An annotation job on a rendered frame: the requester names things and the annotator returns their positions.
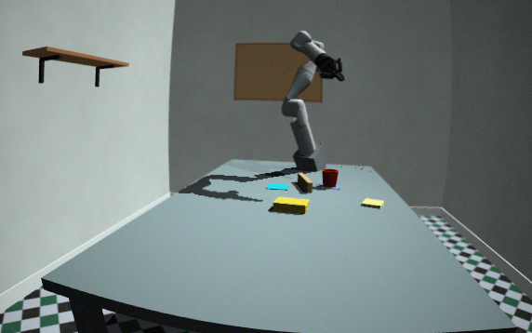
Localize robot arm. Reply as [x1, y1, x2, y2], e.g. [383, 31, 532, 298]
[282, 31, 325, 155]

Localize pale yellow square pad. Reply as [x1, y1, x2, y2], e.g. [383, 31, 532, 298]
[362, 198, 384, 208]

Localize yellow sponge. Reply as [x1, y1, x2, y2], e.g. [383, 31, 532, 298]
[273, 197, 309, 214]

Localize red cup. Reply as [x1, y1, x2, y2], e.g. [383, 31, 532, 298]
[323, 169, 339, 187]

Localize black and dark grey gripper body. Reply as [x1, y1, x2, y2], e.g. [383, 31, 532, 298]
[314, 53, 337, 73]

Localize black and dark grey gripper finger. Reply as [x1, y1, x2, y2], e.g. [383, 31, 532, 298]
[319, 65, 343, 81]
[328, 59, 344, 81]

